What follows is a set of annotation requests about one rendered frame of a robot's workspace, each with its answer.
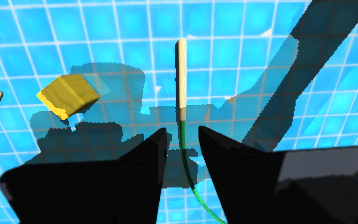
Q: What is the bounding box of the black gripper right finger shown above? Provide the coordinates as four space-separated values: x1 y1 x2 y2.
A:
198 126 358 224

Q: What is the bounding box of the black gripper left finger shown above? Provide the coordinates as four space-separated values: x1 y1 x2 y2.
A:
0 128 167 224

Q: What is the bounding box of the yellow wooden block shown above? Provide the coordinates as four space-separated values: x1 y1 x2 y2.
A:
36 74 99 120

